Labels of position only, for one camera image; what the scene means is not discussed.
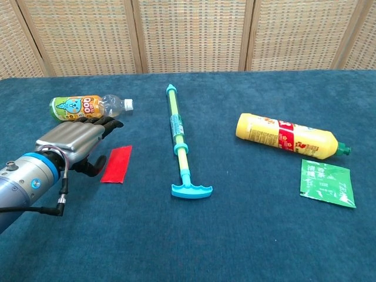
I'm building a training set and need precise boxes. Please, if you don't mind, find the green tea sachet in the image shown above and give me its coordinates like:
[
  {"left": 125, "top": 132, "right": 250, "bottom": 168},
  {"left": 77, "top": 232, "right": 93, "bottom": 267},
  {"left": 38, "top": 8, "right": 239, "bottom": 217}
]
[{"left": 299, "top": 159, "right": 357, "bottom": 209}]

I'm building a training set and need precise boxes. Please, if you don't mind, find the yellow bottle with green cap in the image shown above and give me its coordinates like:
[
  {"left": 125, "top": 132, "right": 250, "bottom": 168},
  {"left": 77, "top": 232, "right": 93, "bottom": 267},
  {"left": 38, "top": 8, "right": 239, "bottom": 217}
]
[{"left": 235, "top": 113, "right": 353, "bottom": 160}]

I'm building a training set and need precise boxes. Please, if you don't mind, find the woven rattan folding screen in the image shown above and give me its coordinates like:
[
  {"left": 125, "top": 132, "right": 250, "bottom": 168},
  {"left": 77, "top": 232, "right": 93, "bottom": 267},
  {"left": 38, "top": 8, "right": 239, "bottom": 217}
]
[{"left": 0, "top": 0, "right": 376, "bottom": 80}]

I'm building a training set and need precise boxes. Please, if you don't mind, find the orange Qoo drink bottle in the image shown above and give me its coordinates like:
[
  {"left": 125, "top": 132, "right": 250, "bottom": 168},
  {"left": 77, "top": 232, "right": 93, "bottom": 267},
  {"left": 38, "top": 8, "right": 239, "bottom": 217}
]
[{"left": 49, "top": 94, "right": 135, "bottom": 123}]

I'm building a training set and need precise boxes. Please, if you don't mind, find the black cable with metal connector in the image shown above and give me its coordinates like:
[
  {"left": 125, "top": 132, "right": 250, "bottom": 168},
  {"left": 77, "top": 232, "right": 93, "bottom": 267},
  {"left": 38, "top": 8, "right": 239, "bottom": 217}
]
[{"left": 0, "top": 145, "right": 71, "bottom": 217}]

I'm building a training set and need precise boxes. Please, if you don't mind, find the blue tablecloth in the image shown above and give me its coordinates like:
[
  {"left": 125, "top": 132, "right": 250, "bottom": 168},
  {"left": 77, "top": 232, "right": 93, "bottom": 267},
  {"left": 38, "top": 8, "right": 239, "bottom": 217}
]
[{"left": 0, "top": 69, "right": 376, "bottom": 282}]

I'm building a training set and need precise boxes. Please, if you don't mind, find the blue yellow water pump toy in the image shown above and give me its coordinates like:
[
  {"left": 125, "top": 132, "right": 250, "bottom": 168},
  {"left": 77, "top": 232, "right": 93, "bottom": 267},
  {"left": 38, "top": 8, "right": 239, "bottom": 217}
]
[{"left": 165, "top": 83, "right": 214, "bottom": 200}]

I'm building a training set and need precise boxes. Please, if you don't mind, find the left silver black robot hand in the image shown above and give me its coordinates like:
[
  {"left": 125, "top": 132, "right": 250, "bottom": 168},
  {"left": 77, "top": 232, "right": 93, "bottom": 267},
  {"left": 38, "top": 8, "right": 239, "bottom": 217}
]
[{"left": 35, "top": 116, "right": 125, "bottom": 177}]

